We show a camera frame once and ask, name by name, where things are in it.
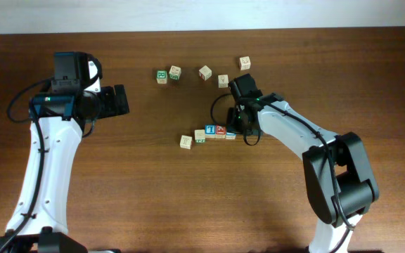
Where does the blue 5 wooden block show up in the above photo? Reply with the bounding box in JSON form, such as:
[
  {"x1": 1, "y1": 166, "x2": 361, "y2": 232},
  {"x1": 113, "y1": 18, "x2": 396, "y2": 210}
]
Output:
[{"x1": 225, "y1": 132, "x2": 236, "y2": 140}]

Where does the red E wooden block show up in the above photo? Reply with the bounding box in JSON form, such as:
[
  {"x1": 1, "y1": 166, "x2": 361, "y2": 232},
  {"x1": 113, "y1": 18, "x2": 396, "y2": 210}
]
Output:
[{"x1": 215, "y1": 125, "x2": 226, "y2": 138}]

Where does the blue I wooden block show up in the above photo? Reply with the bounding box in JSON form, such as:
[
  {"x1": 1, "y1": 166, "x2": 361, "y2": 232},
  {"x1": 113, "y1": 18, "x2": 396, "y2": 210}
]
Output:
[{"x1": 205, "y1": 124, "x2": 216, "y2": 138}]

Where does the green N wooden block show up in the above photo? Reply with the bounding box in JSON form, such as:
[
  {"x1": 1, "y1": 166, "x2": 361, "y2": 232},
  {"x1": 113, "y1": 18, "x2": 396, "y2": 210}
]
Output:
[{"x1": 194, "y1": 129, "x2": 206, "y2": 143}]

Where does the wooden block red U side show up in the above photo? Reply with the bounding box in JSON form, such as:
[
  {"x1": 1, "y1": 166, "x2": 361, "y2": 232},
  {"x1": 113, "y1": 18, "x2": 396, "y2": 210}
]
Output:
[{"x1": 179, "y1": 135, "x2": 193, "y2": 150}]

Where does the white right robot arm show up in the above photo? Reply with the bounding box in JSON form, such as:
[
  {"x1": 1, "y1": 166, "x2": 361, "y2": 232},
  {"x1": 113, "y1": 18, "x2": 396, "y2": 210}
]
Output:
[{"x1": 234, "y1": 93, "x2": 380, "y2": 252}]

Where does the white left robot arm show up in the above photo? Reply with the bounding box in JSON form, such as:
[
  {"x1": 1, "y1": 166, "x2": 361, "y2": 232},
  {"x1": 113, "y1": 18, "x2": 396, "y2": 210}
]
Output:
[{"x1": 0, "y1": 51, "x2": 129, "y2": 253}]

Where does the wooden M block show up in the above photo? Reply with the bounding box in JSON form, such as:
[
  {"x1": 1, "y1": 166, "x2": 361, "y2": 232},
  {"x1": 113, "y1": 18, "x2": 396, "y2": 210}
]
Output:
[{"x1": 218, "y1": 74, "x2": 229, "y2": 89}]

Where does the green R wooden block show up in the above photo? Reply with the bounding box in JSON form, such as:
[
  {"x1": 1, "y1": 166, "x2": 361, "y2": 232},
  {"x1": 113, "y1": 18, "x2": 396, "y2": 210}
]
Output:
[{"x1": 156, "y1": 70, "x2": 168, "y2": 84}]

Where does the plain wooden K block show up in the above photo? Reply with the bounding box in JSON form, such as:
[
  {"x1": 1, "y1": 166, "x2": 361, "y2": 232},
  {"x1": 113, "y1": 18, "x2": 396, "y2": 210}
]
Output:
[{"x1": 239, "y1": 56, "x2": 251, "y2": 70}]

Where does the green B wooden block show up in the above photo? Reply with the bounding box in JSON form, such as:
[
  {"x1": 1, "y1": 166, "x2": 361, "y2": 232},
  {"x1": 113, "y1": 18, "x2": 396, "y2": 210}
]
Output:
[{"x1": 169, "y1": 65, "x2": 181, "y2": 80}]

